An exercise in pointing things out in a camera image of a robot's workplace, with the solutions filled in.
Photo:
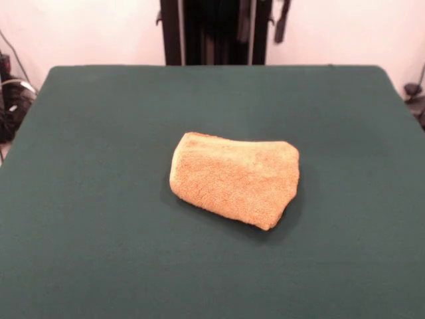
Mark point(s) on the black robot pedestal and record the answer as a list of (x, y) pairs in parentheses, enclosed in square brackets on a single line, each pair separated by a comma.
[(216, 33)]

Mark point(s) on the black wall power adapter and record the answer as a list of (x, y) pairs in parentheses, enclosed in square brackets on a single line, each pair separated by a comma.
[(4, 66)]

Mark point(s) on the orange terry towel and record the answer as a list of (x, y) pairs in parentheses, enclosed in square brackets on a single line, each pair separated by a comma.
[(232, 179)]

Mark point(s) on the dark green table cloth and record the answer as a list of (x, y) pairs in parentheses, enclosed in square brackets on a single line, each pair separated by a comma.
[(99, 172)]

